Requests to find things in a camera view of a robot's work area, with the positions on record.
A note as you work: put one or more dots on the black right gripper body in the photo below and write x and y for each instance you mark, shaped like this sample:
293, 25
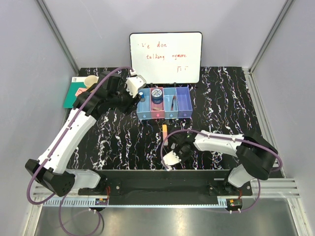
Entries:
182, 154

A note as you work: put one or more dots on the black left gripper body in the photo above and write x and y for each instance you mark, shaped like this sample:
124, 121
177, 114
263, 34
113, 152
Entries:
125, 103

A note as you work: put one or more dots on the blue grey glue stick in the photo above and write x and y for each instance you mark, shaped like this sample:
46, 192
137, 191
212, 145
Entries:
142, 96

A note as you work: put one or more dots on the light blue bin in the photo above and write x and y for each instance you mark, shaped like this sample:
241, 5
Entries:
143, 108
168, 94

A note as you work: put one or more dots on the orange highlighter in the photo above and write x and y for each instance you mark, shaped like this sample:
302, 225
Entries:
165, 134

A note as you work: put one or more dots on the blue ink bottle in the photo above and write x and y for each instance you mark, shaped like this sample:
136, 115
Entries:
156, 96

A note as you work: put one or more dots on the pink bin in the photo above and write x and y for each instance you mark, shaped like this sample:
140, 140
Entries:
157, 114

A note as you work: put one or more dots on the yellow mug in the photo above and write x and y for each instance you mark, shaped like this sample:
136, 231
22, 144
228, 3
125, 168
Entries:
90, 80

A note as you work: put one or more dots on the purple bin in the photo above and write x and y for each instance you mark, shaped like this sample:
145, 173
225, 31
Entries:
184, 102

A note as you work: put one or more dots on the red pen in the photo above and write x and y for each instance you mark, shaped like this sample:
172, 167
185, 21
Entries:
173, 102

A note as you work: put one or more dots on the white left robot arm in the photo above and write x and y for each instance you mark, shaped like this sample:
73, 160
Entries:
110, 92

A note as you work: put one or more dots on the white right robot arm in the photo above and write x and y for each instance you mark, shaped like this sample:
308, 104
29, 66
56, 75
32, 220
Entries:
255, 154

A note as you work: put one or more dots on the black marble pattern mat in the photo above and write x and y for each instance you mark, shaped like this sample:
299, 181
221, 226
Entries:
221, 103

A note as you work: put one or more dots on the pink cube block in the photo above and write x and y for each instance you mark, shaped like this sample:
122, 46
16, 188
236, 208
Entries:
80, 91

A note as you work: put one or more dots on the small whiteboard with red writing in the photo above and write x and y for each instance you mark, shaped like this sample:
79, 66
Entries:
167, 57

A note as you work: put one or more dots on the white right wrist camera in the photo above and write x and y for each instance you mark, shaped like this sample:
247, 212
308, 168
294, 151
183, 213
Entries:
170, 159

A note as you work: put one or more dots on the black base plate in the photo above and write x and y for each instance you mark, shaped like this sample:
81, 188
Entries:
177, 183

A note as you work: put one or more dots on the white slotted cable duct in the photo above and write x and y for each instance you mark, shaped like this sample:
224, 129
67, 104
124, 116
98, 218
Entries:
138, 201

